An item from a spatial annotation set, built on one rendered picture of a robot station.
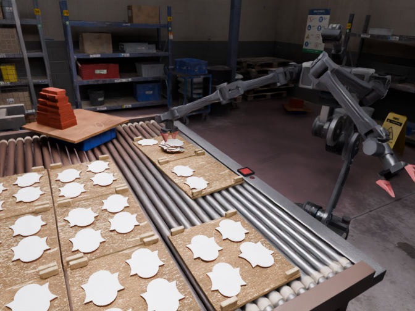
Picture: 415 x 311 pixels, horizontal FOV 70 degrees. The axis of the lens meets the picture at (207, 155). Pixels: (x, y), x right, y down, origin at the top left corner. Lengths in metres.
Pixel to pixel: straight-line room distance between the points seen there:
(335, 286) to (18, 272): 1.09
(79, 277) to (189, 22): 6.35
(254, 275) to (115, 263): 0.50
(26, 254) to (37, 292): 0.20
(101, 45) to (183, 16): 2.01
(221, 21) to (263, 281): 6.72
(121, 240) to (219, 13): 6.56
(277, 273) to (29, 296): 0.82
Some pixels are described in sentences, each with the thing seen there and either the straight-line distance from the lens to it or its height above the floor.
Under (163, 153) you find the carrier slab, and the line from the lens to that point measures 1.95.
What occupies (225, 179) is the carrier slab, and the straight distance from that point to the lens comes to 1.66.
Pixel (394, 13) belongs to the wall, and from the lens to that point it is 6.43.
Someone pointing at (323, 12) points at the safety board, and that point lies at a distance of 7.36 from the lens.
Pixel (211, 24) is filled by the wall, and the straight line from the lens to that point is 7.30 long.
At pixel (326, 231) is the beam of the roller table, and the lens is 1.46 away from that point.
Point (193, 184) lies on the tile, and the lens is 1.59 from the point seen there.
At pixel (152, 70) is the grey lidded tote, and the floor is 0.75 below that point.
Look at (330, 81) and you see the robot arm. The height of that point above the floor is 1.53.
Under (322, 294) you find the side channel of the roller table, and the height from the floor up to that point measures 0.95.
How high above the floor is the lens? 1.76
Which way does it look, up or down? 25 degrees down
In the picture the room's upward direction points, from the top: 2 degrees clockwise
